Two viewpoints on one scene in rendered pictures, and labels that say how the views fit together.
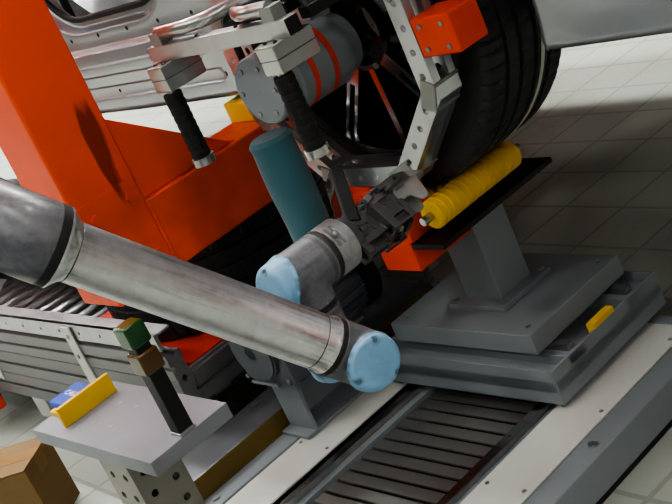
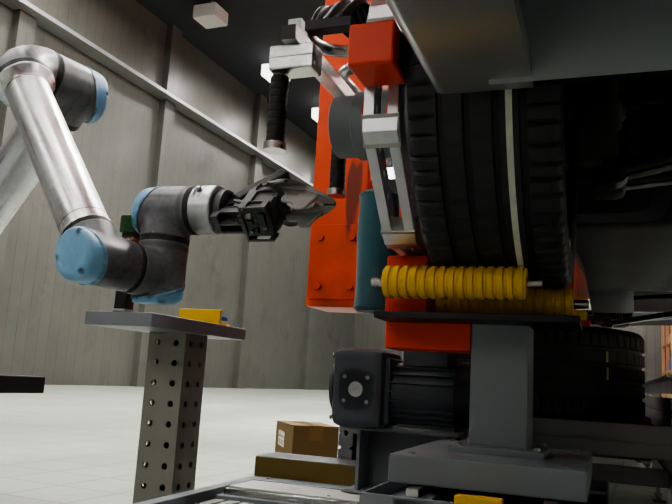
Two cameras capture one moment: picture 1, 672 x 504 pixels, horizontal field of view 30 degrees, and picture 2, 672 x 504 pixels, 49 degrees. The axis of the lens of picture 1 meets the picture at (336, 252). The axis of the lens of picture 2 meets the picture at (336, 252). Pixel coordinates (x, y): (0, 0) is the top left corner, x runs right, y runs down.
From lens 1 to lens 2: 2.04 m
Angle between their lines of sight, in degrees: 62
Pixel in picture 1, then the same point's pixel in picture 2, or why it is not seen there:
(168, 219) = not seen: hidden behind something
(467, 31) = (364, 49)
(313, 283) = (152, 209)
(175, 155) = not seen: hidden behind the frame
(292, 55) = (282, 59)
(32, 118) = (321, 154)
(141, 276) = (20, 111)
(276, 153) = (363, 201)
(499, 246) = (496, 390)
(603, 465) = not seen: outside the picture
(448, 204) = (395, 274)
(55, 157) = (321, 185)
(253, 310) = (47, 166)
